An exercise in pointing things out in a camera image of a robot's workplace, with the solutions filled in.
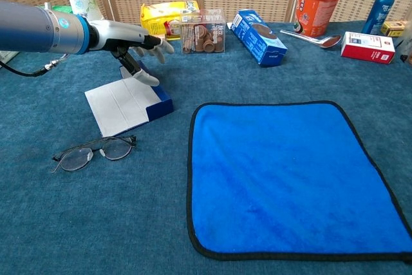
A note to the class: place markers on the blue glasses case white lining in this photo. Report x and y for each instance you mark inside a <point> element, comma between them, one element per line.
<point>119,107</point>

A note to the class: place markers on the small yellow brown box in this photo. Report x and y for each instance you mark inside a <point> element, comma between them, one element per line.
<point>393,28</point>

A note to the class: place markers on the green tissue pack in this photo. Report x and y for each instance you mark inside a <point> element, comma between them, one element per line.
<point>62,9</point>

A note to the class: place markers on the clear box of cookies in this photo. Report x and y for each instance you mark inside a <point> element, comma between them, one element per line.
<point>202,33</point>

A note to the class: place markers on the blue cleaning cloth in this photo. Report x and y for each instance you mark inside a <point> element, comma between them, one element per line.
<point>289,178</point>

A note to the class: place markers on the black wire eyeglasses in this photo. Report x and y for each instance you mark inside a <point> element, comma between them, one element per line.
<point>75,159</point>

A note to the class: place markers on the red and white box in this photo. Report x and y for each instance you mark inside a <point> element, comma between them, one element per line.
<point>367,48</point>

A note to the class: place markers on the teal table cloth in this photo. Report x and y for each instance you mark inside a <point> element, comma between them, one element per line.
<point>96,223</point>

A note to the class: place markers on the long blue cookie box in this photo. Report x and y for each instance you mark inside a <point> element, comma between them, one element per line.
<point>257,44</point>

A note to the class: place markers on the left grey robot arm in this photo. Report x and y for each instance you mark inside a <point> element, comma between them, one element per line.
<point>35,28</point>

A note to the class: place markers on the metal spoon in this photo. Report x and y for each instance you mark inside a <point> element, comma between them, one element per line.
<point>330,42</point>

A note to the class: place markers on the yellow cracker box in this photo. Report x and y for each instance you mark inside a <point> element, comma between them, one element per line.
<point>161,14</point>

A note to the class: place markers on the orange tub red lid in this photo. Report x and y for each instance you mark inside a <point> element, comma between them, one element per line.
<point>317,7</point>

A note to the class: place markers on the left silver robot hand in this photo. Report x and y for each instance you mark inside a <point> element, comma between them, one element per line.
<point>119,35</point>

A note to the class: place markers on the blue spray bottle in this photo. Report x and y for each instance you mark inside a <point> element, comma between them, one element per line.
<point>381,7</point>

